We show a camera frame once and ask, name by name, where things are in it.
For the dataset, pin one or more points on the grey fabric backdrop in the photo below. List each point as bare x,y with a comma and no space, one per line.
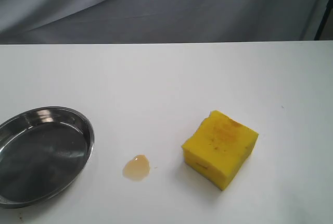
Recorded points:
158,21

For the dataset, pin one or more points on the brown liquid spill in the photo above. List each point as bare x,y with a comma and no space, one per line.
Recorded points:
137,168

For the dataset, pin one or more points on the round stainless steel pan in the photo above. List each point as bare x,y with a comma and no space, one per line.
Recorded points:
43,150

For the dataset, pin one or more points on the yellow sponge block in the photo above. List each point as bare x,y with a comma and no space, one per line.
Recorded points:
218,148

